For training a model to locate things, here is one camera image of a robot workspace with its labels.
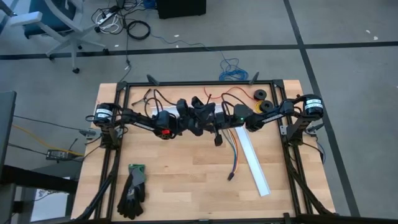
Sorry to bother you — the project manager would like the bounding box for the black box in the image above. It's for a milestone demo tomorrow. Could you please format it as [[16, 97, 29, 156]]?
[[155, 0, 208, 19]]

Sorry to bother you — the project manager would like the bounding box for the white power strip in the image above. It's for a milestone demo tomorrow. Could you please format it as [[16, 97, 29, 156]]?
[[95, 6, 121, 26]]

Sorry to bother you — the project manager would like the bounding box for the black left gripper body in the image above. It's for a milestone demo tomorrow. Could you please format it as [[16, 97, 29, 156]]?
[[176, 98, 203, 138]]

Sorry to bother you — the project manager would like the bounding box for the dark desk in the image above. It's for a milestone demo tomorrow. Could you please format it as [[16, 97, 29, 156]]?
[[0, 164, 78, 224]]

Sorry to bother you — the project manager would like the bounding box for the black work glove green cuff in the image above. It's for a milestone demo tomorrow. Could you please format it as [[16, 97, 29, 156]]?
[[116, 164, 147, 220]]

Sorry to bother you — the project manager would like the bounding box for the yellow floor cable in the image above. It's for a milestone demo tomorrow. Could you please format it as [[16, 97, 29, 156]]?
[[12, 124, 85, 157]]

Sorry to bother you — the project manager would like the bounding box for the yellow wire spool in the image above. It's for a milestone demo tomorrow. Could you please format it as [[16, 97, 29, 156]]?
[[254, 100, 274, 114]]

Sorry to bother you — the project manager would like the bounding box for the black angled connector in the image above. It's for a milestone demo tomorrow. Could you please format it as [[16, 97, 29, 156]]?
[[306, 123, 326, 134]]

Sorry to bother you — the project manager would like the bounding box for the black coiled cable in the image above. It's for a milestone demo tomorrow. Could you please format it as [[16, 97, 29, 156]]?
[[126, 20, 152, 40]]

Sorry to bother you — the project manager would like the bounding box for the red wire spool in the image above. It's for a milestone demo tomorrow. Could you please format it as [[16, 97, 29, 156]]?
[[253, 89, 268, 101]]

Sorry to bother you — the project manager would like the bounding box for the blue floor cable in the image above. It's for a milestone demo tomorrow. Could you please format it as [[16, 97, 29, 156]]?
[[149, 34, 249, 82]]

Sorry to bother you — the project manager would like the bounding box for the multicolour wire harness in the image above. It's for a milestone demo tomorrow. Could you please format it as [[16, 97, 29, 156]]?
[[222, 129, 240, 182]]

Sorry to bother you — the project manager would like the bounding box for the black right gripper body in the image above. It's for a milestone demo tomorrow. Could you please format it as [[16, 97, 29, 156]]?
[[213, 104, 236, 147]]

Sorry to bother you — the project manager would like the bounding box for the dark grey panel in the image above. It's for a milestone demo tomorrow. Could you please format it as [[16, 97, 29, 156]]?
[[0, 90, 17, 181]]

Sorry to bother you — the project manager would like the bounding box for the white office chair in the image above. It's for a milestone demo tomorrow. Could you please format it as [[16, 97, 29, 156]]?
[[0, 0, 106, 75]]

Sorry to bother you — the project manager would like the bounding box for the black aluminium table frame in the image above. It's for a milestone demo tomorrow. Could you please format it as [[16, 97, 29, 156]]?
[[74, 72, 336, 224]]

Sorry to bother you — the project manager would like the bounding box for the white slotted cable duct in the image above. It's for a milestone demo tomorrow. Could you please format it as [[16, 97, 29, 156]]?
[[150, 104, 225, 118]]

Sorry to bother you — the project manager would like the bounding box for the white duct cover strip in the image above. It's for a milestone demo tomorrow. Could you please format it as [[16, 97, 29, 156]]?
[[234, 126, 271, 197]]

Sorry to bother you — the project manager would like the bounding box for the black power adapter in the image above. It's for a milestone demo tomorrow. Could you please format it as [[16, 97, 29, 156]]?
[[45, 149, 71, 161]]

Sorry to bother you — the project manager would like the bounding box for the thin black floor cable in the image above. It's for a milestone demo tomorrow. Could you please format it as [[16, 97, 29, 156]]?
[[12, 114, 94, 133]]

